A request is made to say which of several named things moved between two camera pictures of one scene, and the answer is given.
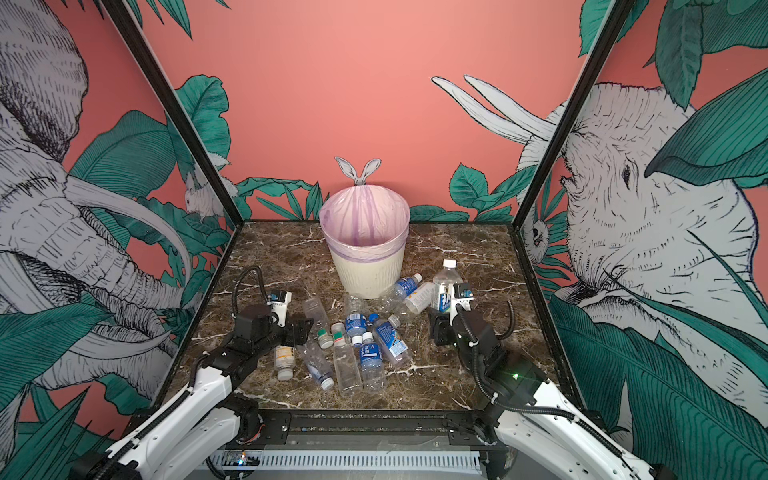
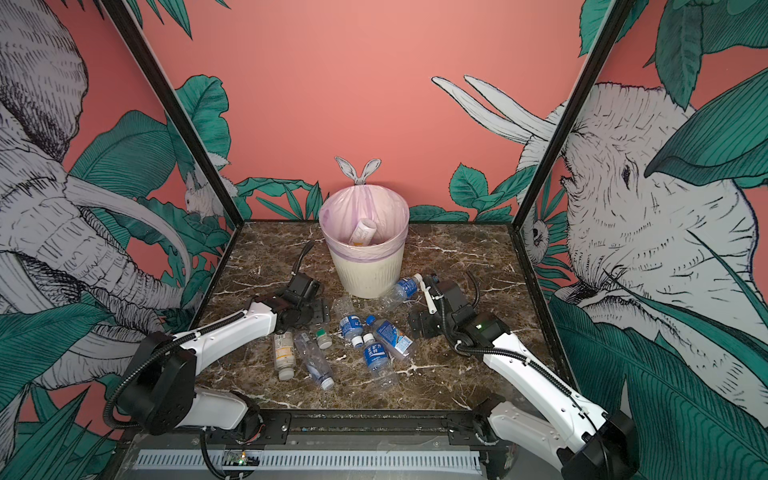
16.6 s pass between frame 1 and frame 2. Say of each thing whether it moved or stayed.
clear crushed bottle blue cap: stayed
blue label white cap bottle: moved
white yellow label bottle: moved
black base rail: stayed
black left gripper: moved
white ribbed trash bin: stayed
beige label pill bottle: stayed
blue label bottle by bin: stayed
